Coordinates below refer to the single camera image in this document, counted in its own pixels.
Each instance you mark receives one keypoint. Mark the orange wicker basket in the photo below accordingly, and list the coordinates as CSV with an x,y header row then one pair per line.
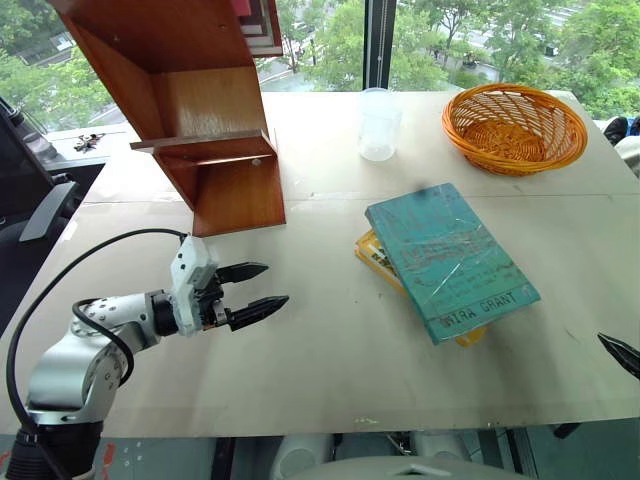
x,y
515,131

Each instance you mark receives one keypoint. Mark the teal paperback book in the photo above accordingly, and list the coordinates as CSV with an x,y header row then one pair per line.
x,y
450,260

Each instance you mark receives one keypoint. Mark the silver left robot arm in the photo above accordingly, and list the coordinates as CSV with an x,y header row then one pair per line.
x,y
75,350

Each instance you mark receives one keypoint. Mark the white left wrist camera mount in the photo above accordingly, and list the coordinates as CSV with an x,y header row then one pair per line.
x,y
189,280

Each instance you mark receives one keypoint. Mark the person in blue clothing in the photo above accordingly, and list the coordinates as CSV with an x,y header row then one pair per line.
x,y
625,142

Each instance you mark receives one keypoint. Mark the black office chair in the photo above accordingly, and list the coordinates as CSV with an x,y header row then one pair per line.
x,y
30,190

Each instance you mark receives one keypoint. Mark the red book on shelf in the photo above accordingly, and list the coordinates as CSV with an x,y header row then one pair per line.
x,y
242,7

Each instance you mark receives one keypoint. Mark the brown wooden bookshelf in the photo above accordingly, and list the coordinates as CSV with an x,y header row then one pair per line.
x,y
200,125

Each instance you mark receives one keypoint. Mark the yellow paperback book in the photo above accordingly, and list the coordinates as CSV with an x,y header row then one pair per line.
x,y
380,257

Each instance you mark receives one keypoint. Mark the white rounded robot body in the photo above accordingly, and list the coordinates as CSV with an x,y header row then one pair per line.
x,y
375,457

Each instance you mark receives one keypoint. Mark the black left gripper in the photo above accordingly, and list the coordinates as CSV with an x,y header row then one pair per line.
x,y
211,300

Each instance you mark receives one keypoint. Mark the clear plastic cup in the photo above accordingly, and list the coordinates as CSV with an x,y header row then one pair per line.
x,y
379,127

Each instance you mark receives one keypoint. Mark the black window frame post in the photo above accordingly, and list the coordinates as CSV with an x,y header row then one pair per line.
x,y
380,45

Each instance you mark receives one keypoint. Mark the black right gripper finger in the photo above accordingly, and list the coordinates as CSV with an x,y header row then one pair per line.
x,y
622,352

